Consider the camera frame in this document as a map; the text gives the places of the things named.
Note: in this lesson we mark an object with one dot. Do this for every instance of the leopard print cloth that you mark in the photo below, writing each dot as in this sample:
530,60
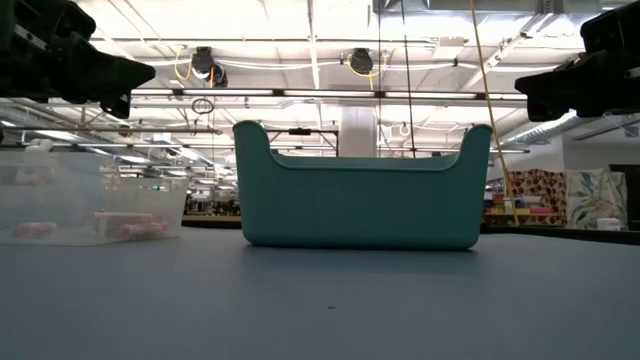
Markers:
540,187

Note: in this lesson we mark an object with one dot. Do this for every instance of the teal plastic bin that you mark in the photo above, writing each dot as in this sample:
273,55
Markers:
360,205

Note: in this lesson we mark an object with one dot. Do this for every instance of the long ceiling light rail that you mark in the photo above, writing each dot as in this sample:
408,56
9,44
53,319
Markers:
325,93

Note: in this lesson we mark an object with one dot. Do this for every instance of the silver ceiling air duct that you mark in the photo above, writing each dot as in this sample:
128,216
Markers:
535,132

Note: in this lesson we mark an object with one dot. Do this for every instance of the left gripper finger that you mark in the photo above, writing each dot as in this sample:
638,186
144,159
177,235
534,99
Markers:
112,75
117,107

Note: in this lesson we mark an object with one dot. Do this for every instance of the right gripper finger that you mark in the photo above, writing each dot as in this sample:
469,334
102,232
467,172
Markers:
547,112
555,87

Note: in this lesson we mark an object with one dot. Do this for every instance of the wooden workbench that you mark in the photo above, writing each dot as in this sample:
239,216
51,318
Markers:
210,218

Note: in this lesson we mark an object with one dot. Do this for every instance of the clear plastic bin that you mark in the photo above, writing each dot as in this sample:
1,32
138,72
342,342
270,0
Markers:
75,190

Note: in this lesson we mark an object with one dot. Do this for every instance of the white box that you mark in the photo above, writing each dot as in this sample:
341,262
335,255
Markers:
608,224

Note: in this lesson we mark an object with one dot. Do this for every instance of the dark cabinet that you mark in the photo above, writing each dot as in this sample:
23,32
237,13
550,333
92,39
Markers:
631,195

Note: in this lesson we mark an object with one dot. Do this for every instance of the floral print cloth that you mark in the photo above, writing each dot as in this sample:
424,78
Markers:
595,195

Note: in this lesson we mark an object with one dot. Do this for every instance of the black metal frame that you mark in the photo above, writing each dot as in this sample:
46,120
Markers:
300,131

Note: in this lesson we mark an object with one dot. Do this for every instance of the white round pillar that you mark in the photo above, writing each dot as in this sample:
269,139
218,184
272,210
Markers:
357,131

